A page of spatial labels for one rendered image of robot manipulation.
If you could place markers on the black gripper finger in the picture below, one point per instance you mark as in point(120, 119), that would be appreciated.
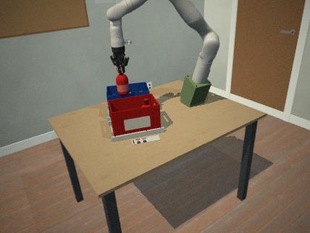
point(115, 62)
point(123, 63)

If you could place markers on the white paper pick list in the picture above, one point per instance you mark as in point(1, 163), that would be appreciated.
point(145, 139)

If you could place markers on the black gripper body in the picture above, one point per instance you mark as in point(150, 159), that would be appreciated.
point(119, 51)

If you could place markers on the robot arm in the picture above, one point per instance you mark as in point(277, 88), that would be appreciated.
point(192, 18)

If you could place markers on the red plastic crate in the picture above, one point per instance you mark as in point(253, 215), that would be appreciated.
point(127, 116)

